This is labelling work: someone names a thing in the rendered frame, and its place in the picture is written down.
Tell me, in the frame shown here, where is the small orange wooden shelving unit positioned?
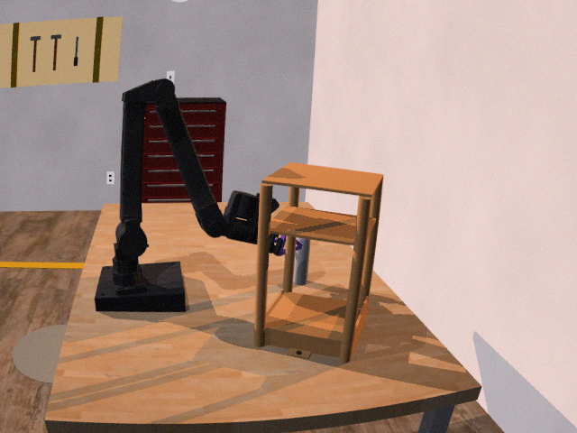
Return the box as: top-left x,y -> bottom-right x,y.
253,162 -> 383,363

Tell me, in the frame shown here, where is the grey bottle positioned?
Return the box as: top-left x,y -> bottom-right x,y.
293,237 -> 311,285

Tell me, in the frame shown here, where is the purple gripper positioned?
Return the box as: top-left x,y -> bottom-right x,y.
245,221 -> 303,256

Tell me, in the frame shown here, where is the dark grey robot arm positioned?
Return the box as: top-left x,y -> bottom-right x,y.
112,78 -> 260,296

